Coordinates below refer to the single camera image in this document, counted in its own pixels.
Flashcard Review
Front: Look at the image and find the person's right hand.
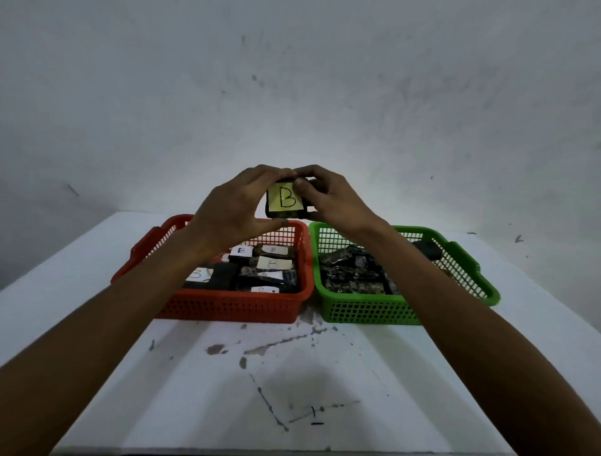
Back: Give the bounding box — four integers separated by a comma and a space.
292, 164, 395, 245

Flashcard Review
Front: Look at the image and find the person's left hand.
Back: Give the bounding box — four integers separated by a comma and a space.
187, 164, 297, 252

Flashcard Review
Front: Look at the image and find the small black box yellow label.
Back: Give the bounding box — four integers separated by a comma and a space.
264, 177, 314, 220

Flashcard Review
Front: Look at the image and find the green plastic mesh basket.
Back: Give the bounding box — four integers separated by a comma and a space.
308, 221, 501, 326

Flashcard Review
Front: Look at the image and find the pile of black packets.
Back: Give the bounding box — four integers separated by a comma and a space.
319, 240, 454, 296

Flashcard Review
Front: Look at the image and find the large black packet labelled B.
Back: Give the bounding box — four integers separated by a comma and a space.
184, 262, 241, 292

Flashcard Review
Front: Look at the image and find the red plastic mesh basket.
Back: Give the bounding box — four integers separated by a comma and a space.
110, 214, 316, 325

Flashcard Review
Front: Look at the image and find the person's right forearm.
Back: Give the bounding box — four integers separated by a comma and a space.
368, 223, 601, 456

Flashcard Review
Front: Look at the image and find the person's left forearm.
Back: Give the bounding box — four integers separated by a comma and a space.
0, 224, 210, 456

